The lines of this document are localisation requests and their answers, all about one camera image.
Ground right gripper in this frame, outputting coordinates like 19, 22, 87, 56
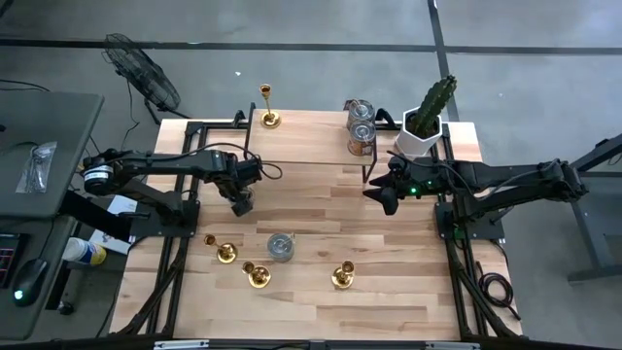
363, 157, 441, 217

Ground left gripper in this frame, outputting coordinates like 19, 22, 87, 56
213, 153, 263, 218

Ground gold candlestick holder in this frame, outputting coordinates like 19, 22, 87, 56
241, 261, 272, 290
259, 83, 283, 130
330, 260, 357, 291
203, 233, 239, 265

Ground green label candle tin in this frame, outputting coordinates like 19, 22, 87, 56
266, 231, 296, 264

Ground dark floral label candle tin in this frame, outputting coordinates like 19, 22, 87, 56
343, 98, 377, 130

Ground white plant pot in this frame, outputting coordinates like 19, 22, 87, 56
394, 106, 443, 159

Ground wooden shelf riser black legs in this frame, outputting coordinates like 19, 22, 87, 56
242, 101, 379, 185

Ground green cactus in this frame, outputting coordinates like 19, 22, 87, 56
412, 74, 459, 140

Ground white paper sheet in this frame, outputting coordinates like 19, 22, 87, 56
105, 192, 140, 218

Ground printed paper sheet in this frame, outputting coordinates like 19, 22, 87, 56
86, 227, 135, 257

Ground black desk support beam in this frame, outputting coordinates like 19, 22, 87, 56
57, 189, 140, 244

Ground black floor fan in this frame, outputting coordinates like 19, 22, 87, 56
101, 32, 191, 125

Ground white bottle yellow cap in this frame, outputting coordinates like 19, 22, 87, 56
61, 236, 108, 267

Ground dark grey desk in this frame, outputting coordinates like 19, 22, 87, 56
0, 89, 106, 219

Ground clear plastic bag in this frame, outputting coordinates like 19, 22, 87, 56
15, 140, 58, 194

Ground black computer mouse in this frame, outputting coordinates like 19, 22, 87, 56
10, 257, 50, 308

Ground black lit keyboard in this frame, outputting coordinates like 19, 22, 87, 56
0, 231, 28, 291

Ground black aluminium table frame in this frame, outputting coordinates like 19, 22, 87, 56
109, 119, 525, 350

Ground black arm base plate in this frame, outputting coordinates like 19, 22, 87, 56
129, 198, 201, 239
434, 201, 506, 240

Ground coiled black cable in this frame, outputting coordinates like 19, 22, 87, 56
477, 262, 522, 322

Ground grey desk frame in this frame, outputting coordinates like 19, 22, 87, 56
566, 133, 622, 283

